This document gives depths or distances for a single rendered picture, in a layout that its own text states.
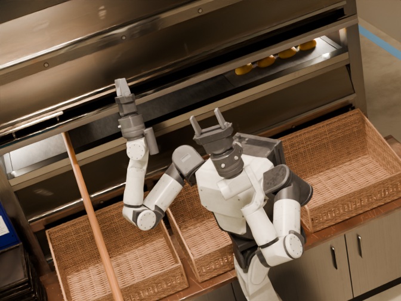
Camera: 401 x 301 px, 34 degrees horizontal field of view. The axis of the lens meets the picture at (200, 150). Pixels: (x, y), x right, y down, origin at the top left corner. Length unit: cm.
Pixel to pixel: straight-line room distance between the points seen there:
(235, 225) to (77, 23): 113
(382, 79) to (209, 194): 341
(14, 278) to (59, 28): 111
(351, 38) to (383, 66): 233
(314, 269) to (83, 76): 145
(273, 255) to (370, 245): 140
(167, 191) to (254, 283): 51
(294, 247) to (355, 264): 139
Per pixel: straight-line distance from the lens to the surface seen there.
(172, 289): 315
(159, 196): 249
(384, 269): 362
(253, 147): 247
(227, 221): 247
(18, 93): 306
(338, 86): 356
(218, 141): 200
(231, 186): 206
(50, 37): 296
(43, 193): 330
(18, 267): 316
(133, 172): 242
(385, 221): 341
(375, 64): 587
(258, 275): 264
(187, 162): 249
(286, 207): 222
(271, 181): 229
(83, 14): 297
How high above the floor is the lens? 276
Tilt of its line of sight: 33 degrees down
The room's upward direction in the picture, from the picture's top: 15 degrees counter-clockwise
